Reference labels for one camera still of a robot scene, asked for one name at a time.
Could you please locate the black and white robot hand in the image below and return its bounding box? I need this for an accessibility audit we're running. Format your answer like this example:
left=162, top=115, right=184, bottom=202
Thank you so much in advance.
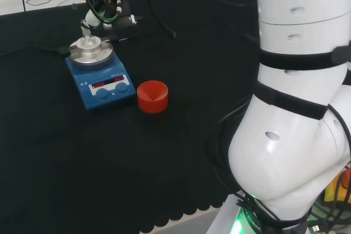
left=80, top=0, right=143, bottom=44

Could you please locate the heater with blue base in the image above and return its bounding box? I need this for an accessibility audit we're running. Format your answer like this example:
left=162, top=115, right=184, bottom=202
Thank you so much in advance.
left=65, top=36, right=134, bottom=112

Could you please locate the red ribbed plastic cup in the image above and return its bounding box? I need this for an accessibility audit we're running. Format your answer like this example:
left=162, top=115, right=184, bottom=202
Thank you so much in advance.
left=137, top=80, right=169, bottom=115

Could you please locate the black bench cloth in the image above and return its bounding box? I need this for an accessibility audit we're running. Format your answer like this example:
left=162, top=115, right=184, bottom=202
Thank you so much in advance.
left=0, top=0, right=264, bottom=234

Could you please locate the yellow stop button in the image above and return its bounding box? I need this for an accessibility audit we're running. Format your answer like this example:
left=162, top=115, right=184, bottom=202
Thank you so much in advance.
left=322, top=165, right=351, bottom=205

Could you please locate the black heater power cable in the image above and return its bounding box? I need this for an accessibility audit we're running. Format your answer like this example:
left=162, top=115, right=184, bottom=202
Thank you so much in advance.
left=0, top=44, right=72, bottom=59

